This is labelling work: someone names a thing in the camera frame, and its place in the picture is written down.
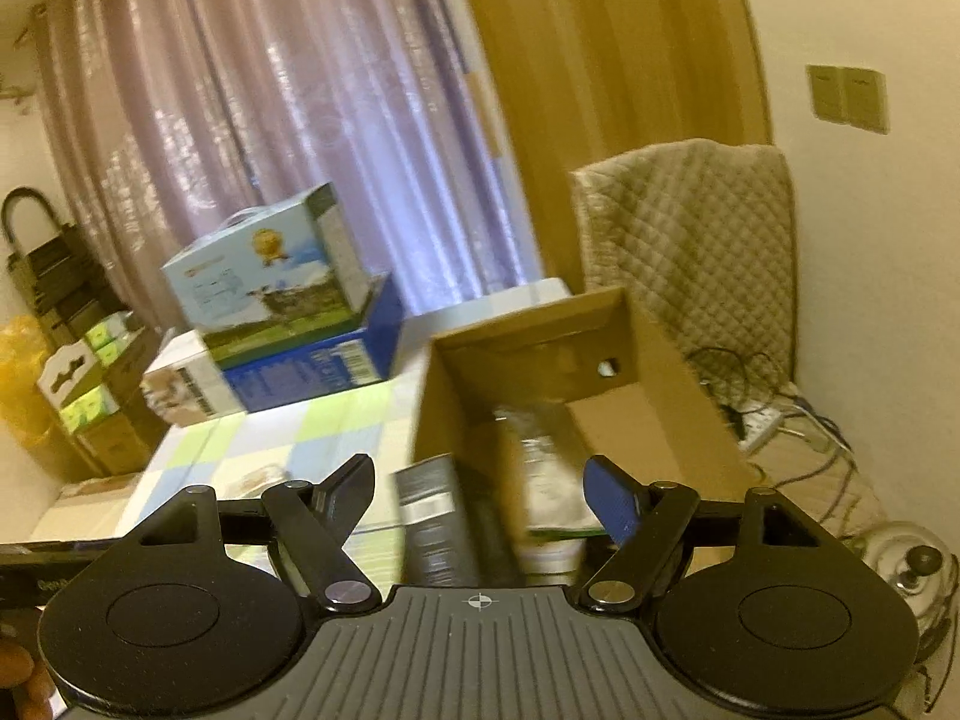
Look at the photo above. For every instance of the black folding trolley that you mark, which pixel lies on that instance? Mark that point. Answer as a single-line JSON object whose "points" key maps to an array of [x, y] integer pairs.
{"points": [[62, 283]]}

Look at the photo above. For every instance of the milk carton gift box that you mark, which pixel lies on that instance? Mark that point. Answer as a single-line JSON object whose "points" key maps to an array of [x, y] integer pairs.
{"points": [[271, 278]]}

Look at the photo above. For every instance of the open cardboard box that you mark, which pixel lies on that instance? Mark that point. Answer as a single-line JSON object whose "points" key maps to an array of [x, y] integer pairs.
{"points": [[632, 394]]}

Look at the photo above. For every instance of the person's hand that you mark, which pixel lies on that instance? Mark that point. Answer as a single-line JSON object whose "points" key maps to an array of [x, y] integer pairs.
{"points": [[28, 681]]}

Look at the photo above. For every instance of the white power strip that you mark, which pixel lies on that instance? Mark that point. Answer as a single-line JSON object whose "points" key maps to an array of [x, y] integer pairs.
{"points": [[760, 427]]}

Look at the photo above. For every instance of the yellow plastic bag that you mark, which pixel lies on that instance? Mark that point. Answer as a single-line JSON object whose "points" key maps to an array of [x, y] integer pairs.
{"points": [[29, 416]]}

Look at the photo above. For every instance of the black rectangular box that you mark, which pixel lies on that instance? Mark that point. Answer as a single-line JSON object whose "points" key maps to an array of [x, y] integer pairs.
{"points": [[454, 535]]}

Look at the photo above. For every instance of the wooden door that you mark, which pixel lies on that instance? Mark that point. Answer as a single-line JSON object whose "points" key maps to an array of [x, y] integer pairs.
{"points": [[579, 81]]}

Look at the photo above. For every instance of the clear plastic bag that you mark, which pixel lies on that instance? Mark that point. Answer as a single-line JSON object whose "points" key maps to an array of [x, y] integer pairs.
{"points": [[548, 455]]}

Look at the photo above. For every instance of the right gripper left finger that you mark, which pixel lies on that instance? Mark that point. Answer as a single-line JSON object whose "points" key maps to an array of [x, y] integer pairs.
{"points": [[340, 502]]}

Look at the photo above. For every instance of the white square night light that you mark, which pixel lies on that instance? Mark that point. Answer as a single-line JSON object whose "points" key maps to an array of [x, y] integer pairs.
{"points": [[554, 563]]}

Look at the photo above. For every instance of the white product box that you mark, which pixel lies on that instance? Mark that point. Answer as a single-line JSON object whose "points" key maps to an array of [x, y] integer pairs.
{"points": [[184, 386]]}

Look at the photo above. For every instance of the pink purple curtain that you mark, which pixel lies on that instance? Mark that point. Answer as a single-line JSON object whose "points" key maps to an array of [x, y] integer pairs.
{"points": [[165, 117]]}

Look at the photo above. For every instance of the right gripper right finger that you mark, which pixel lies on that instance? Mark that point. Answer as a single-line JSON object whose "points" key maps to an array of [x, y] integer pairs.
{"points": [[616, 499]]}

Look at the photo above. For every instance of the double wall socket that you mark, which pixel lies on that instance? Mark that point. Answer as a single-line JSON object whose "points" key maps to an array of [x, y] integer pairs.
{"points": [[849, 96]]}

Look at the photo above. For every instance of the cardboard box with tissues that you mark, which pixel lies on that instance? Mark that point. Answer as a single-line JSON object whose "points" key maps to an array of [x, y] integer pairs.
{"points": [[94, 385]]}

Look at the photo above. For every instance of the checkered bed sheet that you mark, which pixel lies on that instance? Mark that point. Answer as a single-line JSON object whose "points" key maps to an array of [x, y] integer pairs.
{"points": [[239, 455]]}

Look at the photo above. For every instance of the blue flat carton box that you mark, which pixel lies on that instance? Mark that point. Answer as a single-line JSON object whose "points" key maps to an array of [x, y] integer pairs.
{"points": [[359, 357]]}

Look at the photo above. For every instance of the quilted beige chair cover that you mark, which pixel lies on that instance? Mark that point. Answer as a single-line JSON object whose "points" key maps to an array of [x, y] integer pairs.
{"points": [[703, 236]]}

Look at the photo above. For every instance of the round metal lid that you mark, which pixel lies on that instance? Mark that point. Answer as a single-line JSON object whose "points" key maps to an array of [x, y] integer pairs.
{"points": [[916, 564]]}

